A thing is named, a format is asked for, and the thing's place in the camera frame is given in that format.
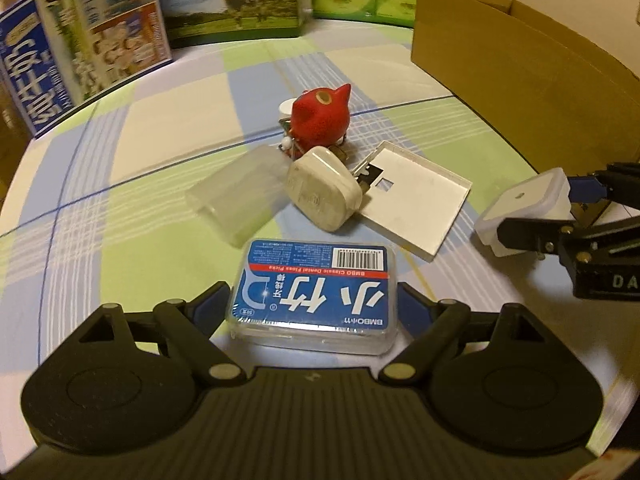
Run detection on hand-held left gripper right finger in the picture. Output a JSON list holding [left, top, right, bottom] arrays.
[[379, 284, 552, 387]]

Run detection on red bird figurine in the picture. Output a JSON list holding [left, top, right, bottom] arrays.
[[278, 84, 352, 160]]

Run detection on white flat panel cover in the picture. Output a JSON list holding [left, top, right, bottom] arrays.
[[352, 140, 473, 262]]

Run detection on large white charger plug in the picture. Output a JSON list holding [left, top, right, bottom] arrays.
[[286, 146, 366, 233]]

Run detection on brown cardboard box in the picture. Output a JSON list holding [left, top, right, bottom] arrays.
[[411, 0, 640, 211]]

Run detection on green cow printed carton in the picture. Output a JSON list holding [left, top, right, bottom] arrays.
[[150, 0, 307, 51]]

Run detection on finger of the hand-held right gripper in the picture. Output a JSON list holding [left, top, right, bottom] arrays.
[[567, 161, 640, 211], [497, 215, 640, 261]]

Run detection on small white square adapter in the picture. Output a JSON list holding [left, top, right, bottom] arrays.
[[475, 170, 573, 261]]

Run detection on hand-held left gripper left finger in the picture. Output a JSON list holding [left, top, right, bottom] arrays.
[[75, 282, 248, 387]]

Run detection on translucent plastic box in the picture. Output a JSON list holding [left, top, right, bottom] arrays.
[[185, 146, 292, 248]]

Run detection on blue label floss pick box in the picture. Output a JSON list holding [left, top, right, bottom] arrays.
[[226, 238, 400, 357]]

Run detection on blue printed milk carton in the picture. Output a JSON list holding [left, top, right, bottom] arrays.
[[0, 0, 174, 139]]

